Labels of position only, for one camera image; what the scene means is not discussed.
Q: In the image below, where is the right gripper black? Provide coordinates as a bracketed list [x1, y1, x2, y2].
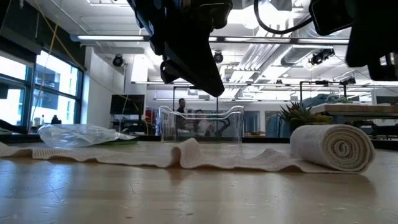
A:
[345, 0, 398, 82]

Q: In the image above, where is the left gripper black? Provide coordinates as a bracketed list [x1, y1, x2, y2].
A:
[127, 0, 225, 97]

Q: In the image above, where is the white elastic bandage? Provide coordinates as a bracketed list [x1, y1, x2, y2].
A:
[0, 124, 376, 174]

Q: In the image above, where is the wooden workbench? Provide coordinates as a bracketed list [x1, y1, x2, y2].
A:
[310, 103, 398, 125]

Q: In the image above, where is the red cabinet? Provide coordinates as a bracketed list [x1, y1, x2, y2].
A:
[144, 108, 159, 125]

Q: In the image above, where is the black track light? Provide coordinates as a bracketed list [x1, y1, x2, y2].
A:
[310, 48, 336, 66]

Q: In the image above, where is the clear plastic bin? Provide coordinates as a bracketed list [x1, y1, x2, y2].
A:
[158, 105, 245, 144]

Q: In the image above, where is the black monitor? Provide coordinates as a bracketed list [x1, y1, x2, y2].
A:
[109, 94, 146, 116]

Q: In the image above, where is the ceiling light strip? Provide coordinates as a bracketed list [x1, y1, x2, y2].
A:
[76, 34, 146, 41]

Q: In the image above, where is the green container lid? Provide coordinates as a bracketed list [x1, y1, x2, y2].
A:
[90, 139, 139, 147]

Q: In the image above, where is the potted succulent plant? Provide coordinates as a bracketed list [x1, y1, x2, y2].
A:
[277, 101, 333, 134]

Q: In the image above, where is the large window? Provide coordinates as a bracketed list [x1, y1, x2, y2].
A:
[0, 46, 85, 134]

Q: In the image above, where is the clear plastic bag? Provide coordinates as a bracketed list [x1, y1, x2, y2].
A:
[37, 123, 137, 149]

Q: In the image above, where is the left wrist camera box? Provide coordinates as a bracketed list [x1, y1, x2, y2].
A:
[198, 0, 234, 30]

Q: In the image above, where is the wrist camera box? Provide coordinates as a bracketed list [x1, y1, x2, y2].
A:
[309, 0, 354, 37]
[198, 0, 234, 30]

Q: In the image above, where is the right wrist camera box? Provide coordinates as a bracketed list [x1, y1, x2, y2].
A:
[309, 0, 354, 37]

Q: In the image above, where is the silver ventilation duct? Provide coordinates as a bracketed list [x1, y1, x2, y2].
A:
[279, 18, 346, 66]

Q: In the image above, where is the yellow hanging cable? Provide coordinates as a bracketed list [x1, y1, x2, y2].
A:
[27, 0, 86, 133]

